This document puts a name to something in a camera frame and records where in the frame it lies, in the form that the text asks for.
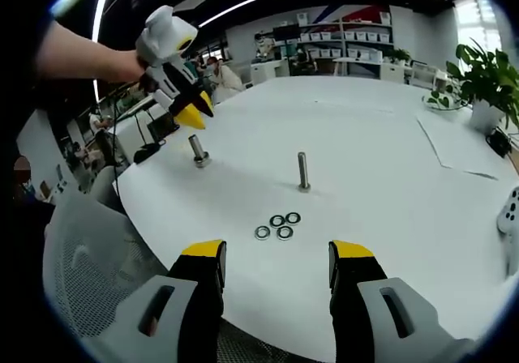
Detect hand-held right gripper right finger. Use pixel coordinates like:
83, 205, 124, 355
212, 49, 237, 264
328, 239, 475, 363

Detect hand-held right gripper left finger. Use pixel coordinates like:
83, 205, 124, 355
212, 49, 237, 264
80, 239, 228, 363

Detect thin steel threaded stud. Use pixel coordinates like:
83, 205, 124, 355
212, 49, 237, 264
297, 151, 312, 194

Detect thick steel stud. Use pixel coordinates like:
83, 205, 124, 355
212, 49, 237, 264
187, 134, 211, 169

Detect black laptop stand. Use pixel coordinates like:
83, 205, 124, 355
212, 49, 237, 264
113, 95, 180, 137

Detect black power adapter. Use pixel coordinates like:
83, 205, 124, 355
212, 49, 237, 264
133, 142, 167, 164

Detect grey mesh office chair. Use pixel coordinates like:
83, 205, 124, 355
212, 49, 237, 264
42, 192, 171, 340

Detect black monitor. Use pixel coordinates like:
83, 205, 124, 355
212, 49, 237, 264
273, 25, 299, 40

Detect shelf with white boxes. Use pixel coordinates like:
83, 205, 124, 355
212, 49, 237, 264
298, 12, 394, 76

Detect white game controller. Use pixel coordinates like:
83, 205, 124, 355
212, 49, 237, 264
496, 188, 519, 277

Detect white paper sheet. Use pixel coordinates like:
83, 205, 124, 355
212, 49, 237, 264
416, 109, 500, 181

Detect black box device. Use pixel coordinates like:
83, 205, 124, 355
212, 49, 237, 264
486, 126, 513, 158

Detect glass bowl with small plant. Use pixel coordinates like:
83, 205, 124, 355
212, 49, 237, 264
422, 91, 467, 113

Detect white plant pot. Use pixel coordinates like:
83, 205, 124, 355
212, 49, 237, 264
470, 99, 506, 135

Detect green potted plant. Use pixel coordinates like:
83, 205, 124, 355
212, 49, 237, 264
445, 38, 519, 131

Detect black cable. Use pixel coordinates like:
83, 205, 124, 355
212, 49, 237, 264
111, 95, 121, 196

